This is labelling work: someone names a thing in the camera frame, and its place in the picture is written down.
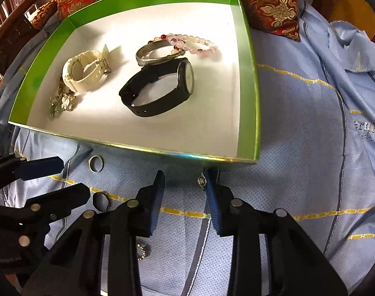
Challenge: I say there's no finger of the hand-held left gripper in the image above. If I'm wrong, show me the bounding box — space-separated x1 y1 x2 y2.
0 183 91 224
0 153 65 193

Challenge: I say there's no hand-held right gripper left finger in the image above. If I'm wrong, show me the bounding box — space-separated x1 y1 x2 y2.
23 170 165 296

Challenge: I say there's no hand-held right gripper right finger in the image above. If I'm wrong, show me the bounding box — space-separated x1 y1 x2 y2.
205 168 348 296

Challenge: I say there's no silver brooch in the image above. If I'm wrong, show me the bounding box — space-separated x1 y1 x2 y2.
61 94 77 111

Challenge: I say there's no white wristwatch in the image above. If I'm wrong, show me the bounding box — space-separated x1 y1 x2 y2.
62 45 112 93

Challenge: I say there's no green cardboard box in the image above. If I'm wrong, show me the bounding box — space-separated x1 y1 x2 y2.
8 0 261 171

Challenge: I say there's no black wristwatch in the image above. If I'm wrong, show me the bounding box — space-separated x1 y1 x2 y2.
119 57 195 118

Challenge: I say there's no silver bangle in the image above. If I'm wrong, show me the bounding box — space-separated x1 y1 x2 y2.
136 40 187 67

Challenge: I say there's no pink bead bracelet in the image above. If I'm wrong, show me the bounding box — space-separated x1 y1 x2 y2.
147 32 219 56

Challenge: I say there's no light blue shirt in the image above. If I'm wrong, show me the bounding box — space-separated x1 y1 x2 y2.
0 0 375 296

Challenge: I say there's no dark wooden armchair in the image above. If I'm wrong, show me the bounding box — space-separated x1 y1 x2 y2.
0 0 54 74

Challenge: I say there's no sparkly silver ring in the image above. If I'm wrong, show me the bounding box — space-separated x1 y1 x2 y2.
137 243 151 262

